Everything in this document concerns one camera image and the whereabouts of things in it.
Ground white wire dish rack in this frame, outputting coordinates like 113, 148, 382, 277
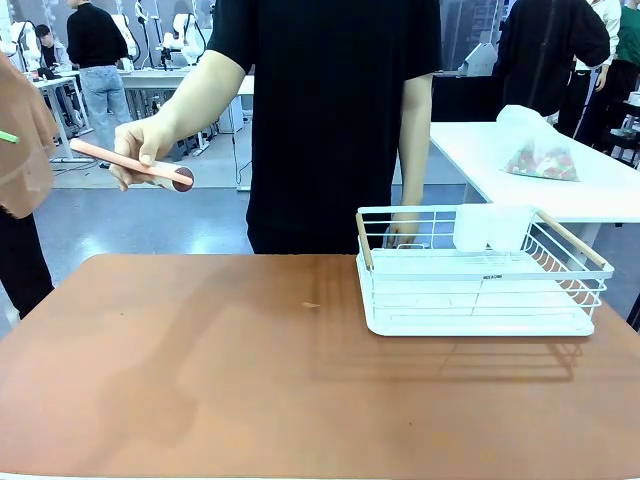
354, 203, 615, 338

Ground person's left forearm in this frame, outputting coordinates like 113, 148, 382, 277
397, 73, 434, 216

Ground clear bag of colourful items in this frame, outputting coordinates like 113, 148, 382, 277
495, 104, 582, 183

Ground bystander in green top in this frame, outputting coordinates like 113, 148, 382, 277
574, 0, 640, 151

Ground pink lint roller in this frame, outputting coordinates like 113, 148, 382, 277
68, 137, 196, 194

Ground person's right forearm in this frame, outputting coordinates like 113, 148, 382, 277
158, 48, 247, 149

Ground black-draped background table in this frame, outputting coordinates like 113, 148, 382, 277
431, 72, 507, 124

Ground person's black t-shirt torso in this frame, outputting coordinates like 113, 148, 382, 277
206, 0, 445, 256

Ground white house-shaped box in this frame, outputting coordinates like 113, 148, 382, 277
457, 41, 499, 78

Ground white table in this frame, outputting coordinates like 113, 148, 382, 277
428, 118, 640, 275

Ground seated bystander in grey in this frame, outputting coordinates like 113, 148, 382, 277
34, 23, 74, 74

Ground bystander in brown top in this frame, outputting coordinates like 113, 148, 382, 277
0, 51, 61, 321

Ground bystander in black jacket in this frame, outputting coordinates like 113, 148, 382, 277
492, 0, 612, 120

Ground person's right hand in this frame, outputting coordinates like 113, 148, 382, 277
108, 115, 177, 193

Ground person's left hand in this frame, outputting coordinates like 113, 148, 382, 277
386, 211, 422, 250

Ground white drain tray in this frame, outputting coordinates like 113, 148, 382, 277
366, 298, 597, 338

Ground white plastic cutlery holder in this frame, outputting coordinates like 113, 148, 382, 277
453, 203, 536, 253

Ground white background desk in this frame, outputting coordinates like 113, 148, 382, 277
117, 66, 256, 151

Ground bystander in white shirt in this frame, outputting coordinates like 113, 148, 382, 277
554, 0, 623, 139

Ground bystander in black and jeans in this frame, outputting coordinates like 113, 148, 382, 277
65, 0, 133, 152

